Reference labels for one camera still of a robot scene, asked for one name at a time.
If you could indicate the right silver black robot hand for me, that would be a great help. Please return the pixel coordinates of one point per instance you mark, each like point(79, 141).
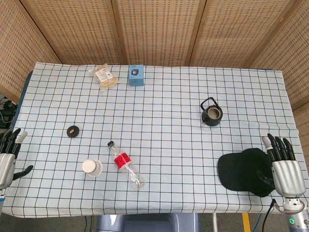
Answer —
point(287, 176)

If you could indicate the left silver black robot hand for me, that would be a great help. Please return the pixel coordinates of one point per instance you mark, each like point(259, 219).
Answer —
point(5, 166)

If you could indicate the black kettle lid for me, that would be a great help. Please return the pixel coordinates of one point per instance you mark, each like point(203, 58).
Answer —
point(73, 132)

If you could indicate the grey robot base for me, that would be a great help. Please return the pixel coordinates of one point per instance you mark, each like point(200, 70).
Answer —
point(144, 224)

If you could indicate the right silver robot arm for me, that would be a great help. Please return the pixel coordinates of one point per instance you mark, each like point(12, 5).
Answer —
point(295, 217)

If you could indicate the black kettle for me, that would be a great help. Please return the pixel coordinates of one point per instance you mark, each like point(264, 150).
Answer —
point(212, 121)

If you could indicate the black baseball cap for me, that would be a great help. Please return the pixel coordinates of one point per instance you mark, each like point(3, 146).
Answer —
point(241, 169)

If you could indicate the white paper cup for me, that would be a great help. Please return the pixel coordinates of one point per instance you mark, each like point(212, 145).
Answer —
point(93, 168)

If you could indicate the empty clear plastic cola bottle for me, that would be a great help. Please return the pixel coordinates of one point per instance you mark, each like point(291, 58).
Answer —
point(122, 160)

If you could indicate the blue checked tablecloth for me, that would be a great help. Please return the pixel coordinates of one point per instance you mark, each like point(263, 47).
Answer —
point(169, 145)

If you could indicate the clear snack bag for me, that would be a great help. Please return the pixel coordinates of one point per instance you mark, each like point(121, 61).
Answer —
point(105, 77)

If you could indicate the small blue cardboard box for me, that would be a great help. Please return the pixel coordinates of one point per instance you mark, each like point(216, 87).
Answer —
point(136, 81)

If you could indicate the woven bamboo folding screen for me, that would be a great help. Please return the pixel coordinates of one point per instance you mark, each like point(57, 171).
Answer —
point(157, 29)

